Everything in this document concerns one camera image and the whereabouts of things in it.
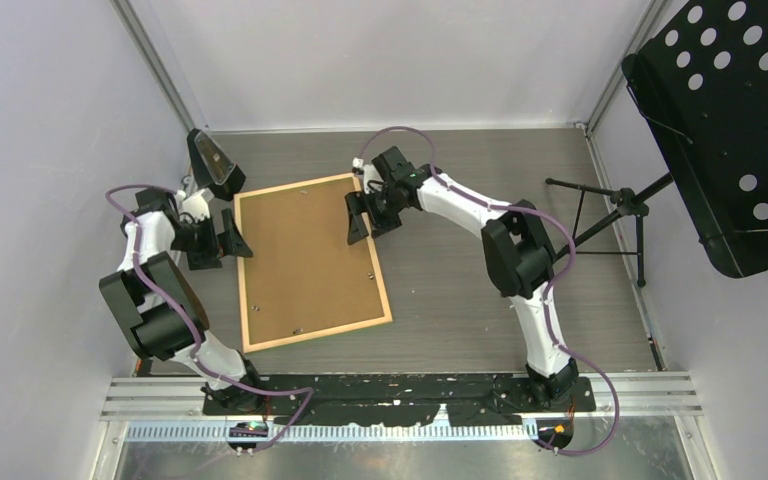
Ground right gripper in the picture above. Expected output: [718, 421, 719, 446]
[345, 185, 403, 247]

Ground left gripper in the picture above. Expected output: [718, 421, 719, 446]
[171, 209, 252, 271]

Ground wooden picture frame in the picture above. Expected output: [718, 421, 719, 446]
[233, 172, 395, 355]

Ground brown backing board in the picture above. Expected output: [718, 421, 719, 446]
[240, 178, 387, 346]

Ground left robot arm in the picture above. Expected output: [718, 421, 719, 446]
[99, 184, 267, 414]

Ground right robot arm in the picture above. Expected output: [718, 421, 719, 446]
[345, 147, 579, 411]

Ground black wedge object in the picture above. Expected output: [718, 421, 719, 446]
[186, 129, 246, 202]

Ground black music stand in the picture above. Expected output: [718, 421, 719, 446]
[572, 1, 768, 279]

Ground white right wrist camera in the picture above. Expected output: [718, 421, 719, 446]
[351, 157, 382, 194]

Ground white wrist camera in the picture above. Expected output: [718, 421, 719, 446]
[351, 157, 382, 194]
[178, 188, 214, 223]

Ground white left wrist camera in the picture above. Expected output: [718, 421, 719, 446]
[178, 188, 214, 223]

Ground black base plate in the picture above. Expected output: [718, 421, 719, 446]
[201, 373, 596, 427]

